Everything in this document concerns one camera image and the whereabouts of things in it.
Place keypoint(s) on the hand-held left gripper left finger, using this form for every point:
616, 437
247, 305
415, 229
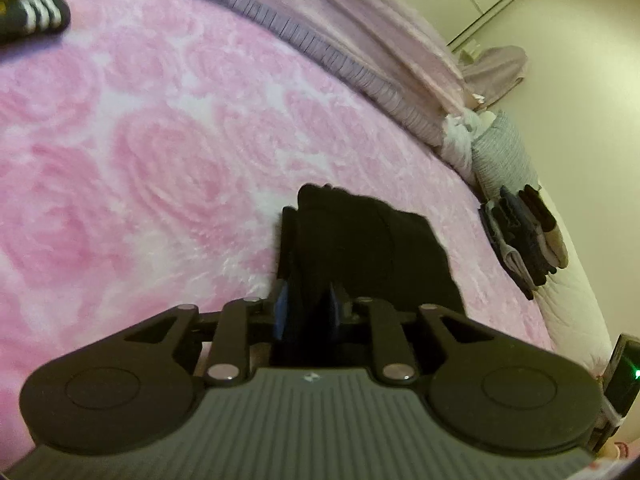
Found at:
282, 312

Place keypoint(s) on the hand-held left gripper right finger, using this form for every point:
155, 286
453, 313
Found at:
333, 312

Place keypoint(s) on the black garment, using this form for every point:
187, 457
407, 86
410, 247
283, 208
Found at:
360, 240

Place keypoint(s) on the stack of folded clothes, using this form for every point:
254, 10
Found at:
530, 240

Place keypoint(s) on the white quilted mattress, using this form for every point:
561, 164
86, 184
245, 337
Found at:
575, 305

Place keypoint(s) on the pink rose-pattern blanket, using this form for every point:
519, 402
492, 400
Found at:
150, 160

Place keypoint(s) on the white crumpled cloth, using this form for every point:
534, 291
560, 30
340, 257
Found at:
462, 135

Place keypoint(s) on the grey ribbed pillow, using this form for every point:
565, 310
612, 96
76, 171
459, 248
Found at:
505, 155

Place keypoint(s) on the lavender ruffled quilt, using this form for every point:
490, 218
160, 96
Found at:
330, 20

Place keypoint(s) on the lavender draped cloth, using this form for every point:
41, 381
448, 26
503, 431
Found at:
497, 67

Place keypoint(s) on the dark striped garment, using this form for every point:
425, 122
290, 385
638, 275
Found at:
30, 10

